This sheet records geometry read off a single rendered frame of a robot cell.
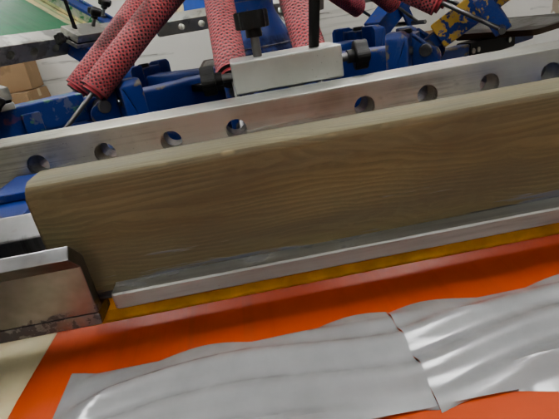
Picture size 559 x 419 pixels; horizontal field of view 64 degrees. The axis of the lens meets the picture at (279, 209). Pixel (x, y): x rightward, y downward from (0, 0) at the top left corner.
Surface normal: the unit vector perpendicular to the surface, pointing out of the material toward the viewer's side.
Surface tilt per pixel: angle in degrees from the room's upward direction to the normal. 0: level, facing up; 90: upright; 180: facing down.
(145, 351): 0
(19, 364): 0
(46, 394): 0
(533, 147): 90
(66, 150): 90
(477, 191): 90
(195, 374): 33
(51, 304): 90
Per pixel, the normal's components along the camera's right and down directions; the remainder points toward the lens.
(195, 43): 0.11, 0.39
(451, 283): -0.15, -0.90
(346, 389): -0.15, -0.52
